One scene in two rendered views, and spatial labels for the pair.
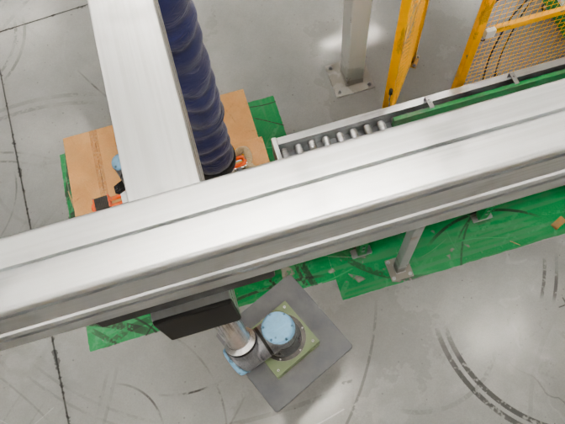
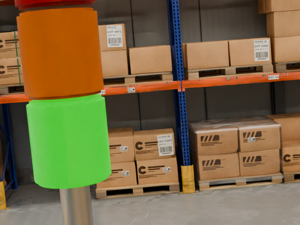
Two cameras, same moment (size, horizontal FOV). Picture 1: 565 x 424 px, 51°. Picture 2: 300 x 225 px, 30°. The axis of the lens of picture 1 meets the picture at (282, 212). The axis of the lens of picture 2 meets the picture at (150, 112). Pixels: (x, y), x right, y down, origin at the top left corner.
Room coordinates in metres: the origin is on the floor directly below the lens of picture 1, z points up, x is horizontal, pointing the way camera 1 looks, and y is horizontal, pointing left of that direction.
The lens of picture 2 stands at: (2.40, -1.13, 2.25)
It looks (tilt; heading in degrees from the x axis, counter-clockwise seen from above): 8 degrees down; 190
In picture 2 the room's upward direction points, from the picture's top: 5 degrees counter-clockwise
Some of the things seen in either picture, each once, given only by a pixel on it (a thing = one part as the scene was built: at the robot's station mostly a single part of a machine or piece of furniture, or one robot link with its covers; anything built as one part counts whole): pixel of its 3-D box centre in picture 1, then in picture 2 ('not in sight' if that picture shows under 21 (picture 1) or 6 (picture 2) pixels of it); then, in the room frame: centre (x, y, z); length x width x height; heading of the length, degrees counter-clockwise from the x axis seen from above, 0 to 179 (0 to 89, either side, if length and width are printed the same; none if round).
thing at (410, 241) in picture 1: (409, 242); not in sight; (1.06, -0.70, 0.50); 0.07 x 0.07 x 1.00; 8
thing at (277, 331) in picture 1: (277, 331); not in sight; (0.56, 0.10, 1.02); 0.17 x 0.15 x 0.18; 116
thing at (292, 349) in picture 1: (282, 335); not in sight; (0.56, 0.09, 0.88); 0.19 x 0.19 x 0.10
